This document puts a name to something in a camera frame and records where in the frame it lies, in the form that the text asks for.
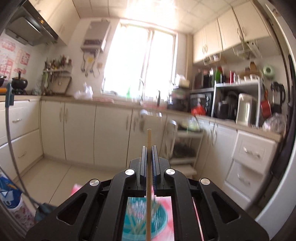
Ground kitchen faucet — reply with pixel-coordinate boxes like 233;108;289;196
138;78;145;105

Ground wooden chopstick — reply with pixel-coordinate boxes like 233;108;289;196
146;128;153;241

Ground white thermos pot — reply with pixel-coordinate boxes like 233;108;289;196
235;93;259;127

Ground clear plastic bag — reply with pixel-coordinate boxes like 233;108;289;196
73;83;94;100

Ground red checkered tablecloth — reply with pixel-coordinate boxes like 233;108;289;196
70;183;204;241

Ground floral cloth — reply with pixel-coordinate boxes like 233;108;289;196
9;197;37;230

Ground white kitchen trolley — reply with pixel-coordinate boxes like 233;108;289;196
162;119;206;179

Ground wall water heater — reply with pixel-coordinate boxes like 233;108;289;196
80;20;112;54

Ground black coffee pot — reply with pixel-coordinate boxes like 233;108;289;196
216;91;239;120

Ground black electric kettle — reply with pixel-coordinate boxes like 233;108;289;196
270;81;286;114

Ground black cooking pot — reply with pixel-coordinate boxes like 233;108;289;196
11;71;28;95

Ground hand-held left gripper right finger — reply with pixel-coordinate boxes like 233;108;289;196
151;145;270;241

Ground cream base cabinets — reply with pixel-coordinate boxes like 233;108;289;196
40;97;239;173

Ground cream wall cabinets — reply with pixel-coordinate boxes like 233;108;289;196
192;1;271;65
28;0;80;46

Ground red plastic bag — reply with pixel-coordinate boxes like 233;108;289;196
191;104;207;115

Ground teal clamp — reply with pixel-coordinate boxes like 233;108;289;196
6;83;16;107

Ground blue white plastic bag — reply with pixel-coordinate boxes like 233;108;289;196
0;173;24;209

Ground hanging wire dish rack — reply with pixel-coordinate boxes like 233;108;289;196
232;41;263;60

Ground black microwave oven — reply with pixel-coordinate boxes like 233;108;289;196
190;91;215;117

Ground kitchen window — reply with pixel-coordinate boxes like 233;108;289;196
101;20;179;96

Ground grey flexible cable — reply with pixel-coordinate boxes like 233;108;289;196
5;104;43;208

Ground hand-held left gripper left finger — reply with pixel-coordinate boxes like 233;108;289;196
25;146;148;241

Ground red pan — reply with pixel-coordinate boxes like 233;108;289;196
260;99;273;118

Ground cream drawer cabinet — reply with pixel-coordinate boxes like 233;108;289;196
0;96;45;184

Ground white refrigerator door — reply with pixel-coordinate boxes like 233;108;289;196
254;0;296;229

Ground steel range hood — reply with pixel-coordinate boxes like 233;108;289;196
5;0;60;47

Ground bowl of greens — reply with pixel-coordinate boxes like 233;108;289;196
180;116;201;132

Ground wall spice rack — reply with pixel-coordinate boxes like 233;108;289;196
42;54;73;96

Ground white drawer unit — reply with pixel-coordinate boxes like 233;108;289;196
223;129;281;205

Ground crumpled foil bag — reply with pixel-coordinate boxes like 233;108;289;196
262;113;287;134

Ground metal shelf rack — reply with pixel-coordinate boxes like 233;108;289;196
189;78;267;127

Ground green round container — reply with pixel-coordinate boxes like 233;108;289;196
263;65;275;81

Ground teal plastic utensil cup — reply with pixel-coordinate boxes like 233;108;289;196
122;197;169;241

